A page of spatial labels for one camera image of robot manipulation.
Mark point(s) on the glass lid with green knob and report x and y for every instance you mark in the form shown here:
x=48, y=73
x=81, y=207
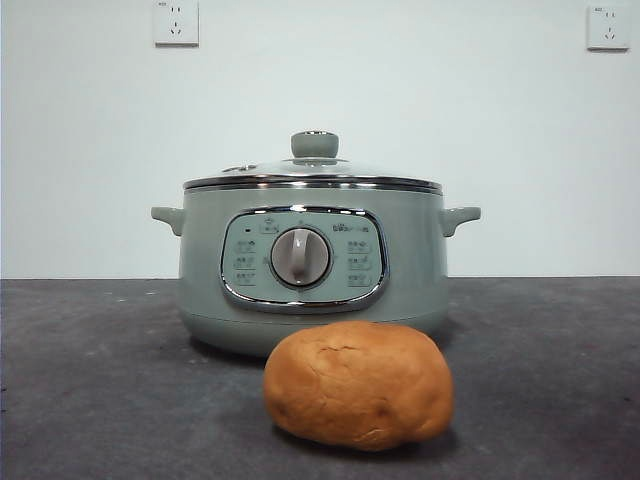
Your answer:
x=315, y=145

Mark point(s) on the brown potato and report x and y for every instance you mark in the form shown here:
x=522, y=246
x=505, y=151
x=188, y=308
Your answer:
x=357, y=390

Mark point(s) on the pale green electric pot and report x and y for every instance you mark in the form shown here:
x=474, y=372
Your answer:
x=210, y=300

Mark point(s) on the white wall socket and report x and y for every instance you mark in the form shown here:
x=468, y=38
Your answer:
x=176, y=22
x=608, y=29

